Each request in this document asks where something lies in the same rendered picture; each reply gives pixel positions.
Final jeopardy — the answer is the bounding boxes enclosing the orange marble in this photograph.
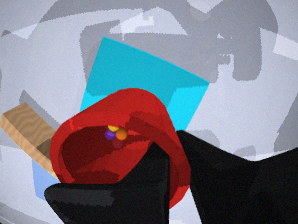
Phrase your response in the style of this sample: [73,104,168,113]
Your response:
[116,128,128,140]

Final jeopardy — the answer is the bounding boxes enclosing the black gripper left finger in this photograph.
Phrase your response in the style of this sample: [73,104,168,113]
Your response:
[44,141,170,224]

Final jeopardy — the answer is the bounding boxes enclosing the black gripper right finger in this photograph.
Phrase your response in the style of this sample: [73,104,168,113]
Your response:
[177,129,298,224]

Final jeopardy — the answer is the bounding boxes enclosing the tan wooden strip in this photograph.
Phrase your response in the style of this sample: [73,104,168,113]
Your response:
[0,103,59,180]

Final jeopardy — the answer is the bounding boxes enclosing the purple marble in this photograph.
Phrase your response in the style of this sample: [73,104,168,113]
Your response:
[105,128,116,140]

